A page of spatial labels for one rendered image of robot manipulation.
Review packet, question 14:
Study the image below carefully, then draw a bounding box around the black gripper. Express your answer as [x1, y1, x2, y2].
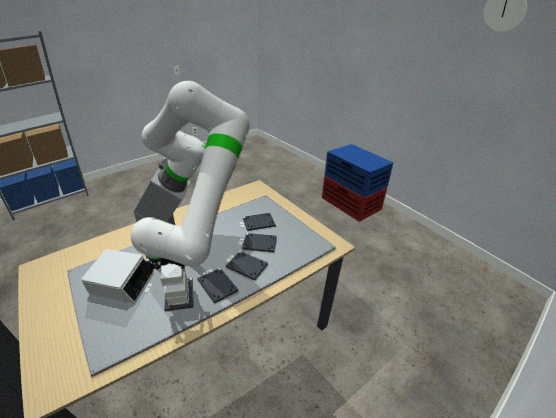
[146, 257, 185, 273]

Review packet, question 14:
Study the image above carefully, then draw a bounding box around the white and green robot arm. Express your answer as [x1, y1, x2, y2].
[131, 81, 250, 266]

